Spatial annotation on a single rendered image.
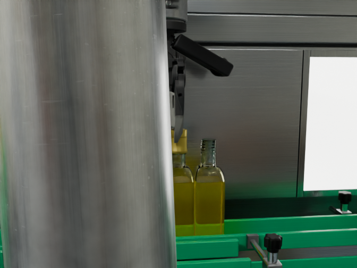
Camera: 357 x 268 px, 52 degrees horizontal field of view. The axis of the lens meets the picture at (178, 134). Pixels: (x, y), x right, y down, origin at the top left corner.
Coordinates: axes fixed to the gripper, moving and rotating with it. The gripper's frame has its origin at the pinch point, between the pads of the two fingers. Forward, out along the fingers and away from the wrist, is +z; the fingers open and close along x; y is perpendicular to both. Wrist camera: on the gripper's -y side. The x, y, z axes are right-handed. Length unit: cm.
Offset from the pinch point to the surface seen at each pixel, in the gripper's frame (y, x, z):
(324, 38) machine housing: -34.5, -12.7, -19.3
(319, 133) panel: -34.1, -12.2, 2.3
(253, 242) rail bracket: -13.0, 6.2, 19.3
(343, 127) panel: -40.0, -12.2, 0.9
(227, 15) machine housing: -12.1, -12.7, -23.8
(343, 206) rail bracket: -36.8, -4.9, 17.4
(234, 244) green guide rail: -9.5, 6.3, 19.5
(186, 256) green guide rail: -0.6, 6.3, 21.3
